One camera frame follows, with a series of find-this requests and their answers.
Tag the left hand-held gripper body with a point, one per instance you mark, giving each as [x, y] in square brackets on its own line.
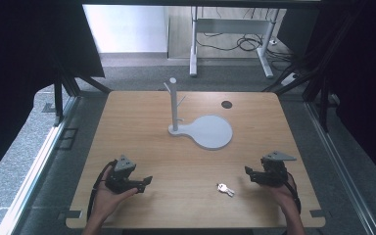
[120, 176]

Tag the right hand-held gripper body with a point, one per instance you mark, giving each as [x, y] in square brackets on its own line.
[275, 171]

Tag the person's right hand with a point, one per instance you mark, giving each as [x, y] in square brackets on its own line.
[282, 196]

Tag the person's left hand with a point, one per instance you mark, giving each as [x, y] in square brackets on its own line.
[109, 199]

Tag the silver key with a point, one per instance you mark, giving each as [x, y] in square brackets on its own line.
[225, 189]

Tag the white key stand with base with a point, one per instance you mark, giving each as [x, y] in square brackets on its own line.
[207, 131]

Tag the black round table grommet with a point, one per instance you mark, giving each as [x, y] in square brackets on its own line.
[226, 104]

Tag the white power strip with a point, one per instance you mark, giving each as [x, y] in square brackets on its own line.
[289, 79]

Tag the black metal stand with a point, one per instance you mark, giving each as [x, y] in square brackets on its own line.
[62, 94]
[319, 81]

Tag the black curtain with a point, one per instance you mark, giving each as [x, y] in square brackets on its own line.
[19, 65]
[362, 71]

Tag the aluminium rail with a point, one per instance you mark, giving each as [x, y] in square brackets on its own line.
[34, 173]
[339, 163]

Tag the white desk frame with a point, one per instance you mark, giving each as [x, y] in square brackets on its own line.
[231, 26]

